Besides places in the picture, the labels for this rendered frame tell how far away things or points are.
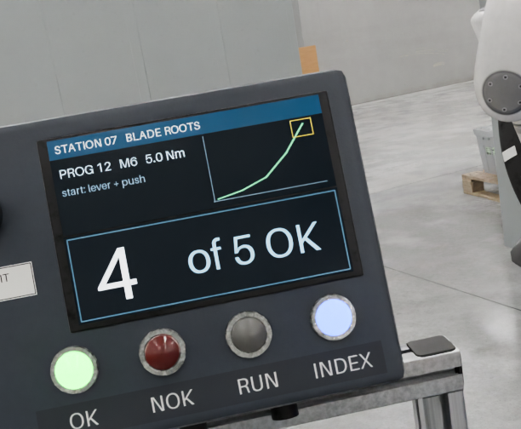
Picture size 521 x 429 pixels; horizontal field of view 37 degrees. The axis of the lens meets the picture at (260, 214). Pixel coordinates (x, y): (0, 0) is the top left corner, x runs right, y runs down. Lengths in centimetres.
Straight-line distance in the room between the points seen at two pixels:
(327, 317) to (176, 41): 612
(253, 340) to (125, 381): 8
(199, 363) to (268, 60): 641
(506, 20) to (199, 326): 47
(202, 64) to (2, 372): 617
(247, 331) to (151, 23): 608
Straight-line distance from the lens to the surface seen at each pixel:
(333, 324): 46
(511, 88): 82
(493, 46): 81
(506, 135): 138
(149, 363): 45
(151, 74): 646
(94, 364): 46
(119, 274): 46
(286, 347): 46
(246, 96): 47
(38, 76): 627
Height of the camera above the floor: 127
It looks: 12 degrees down
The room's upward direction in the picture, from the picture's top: 10 degrees counter-clockwise
